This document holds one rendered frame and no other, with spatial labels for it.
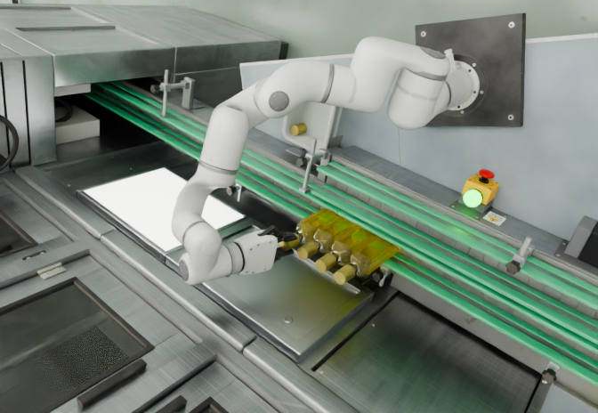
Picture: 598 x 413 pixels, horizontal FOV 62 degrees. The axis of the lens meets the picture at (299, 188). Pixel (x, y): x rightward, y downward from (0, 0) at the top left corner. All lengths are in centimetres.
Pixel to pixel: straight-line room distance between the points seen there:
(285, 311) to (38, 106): 105
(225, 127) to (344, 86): 26
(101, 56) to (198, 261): 99
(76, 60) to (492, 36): 128
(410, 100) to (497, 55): 33
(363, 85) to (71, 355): 84
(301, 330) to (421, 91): 62
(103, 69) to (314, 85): 104
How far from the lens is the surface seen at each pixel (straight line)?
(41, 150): 190
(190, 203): 117
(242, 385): 117
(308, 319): 128
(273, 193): 159
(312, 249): 128
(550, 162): 138
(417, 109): 110
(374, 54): 104
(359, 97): 106
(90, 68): 189
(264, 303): 130
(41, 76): 181
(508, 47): 134
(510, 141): 139
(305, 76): 103
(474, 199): 134
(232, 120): 104
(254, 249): 121
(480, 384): 136
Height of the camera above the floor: 207
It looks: 49 degrees down
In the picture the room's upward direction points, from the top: 113 degrees counter-clockwise
